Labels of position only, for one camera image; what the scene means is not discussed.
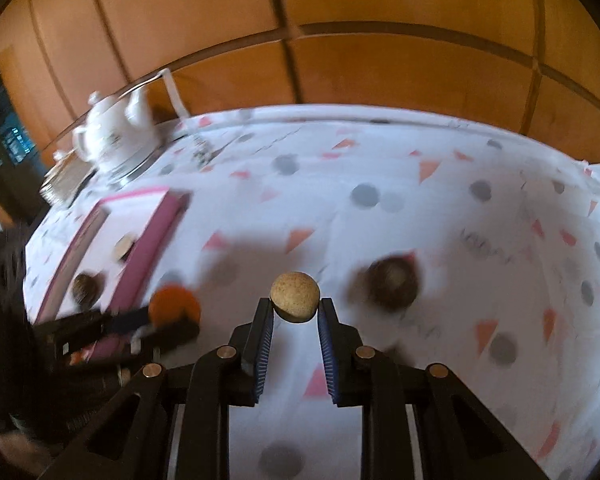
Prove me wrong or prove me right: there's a silver kettle base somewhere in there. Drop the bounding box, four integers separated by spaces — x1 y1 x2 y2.
97 135 173 188

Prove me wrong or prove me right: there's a tan longan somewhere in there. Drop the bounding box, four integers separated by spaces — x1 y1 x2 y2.
270 271 321 323

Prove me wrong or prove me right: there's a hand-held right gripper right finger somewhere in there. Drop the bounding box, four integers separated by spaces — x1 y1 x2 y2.
317 297 551 480

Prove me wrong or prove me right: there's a patterned white tablecloth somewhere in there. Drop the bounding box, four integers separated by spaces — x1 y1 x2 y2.
22 105 600 480

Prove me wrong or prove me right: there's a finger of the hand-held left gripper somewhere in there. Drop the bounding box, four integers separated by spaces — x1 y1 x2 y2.
34 307 153 344
130 320 202 361

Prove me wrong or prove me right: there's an orange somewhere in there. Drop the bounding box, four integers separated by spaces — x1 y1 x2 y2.
148 285 202 328

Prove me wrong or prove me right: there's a dark glass cabinet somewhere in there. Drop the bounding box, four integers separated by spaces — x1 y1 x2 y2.
0 60 46 221

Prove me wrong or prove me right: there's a white floral ceramic kettle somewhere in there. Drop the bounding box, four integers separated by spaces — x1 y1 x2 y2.
72 85 158 171

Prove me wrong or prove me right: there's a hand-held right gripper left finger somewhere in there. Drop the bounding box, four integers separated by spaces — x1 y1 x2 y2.
40 297 276 480

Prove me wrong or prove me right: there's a white power cord with plug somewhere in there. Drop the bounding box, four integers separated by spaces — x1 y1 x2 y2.
147 67 216 163

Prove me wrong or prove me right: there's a pink shallow tray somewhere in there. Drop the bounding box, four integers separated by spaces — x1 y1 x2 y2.
30 187 191 361

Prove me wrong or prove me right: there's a dark purple passion fruit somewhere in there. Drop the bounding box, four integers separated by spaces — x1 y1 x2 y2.
362 255 425 311
71 272 103 308

